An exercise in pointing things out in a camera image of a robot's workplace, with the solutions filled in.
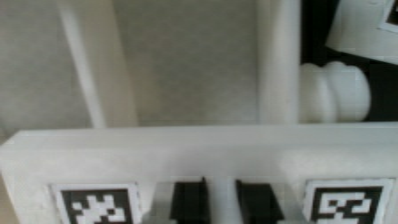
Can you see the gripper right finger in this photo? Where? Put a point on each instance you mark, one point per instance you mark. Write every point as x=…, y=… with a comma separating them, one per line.
x=257, y=203

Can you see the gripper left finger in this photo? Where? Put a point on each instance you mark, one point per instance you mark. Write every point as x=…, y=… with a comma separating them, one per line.
x=190, y=203

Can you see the white cabinet door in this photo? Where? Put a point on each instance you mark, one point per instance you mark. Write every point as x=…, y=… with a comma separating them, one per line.
x=364, y=29
x=154, y=155

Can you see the white cabinet body box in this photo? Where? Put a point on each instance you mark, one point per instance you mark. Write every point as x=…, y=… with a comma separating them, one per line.
x=131, y=63

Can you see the white right fence piece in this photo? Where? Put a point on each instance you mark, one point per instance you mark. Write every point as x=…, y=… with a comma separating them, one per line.
x=334, y=93

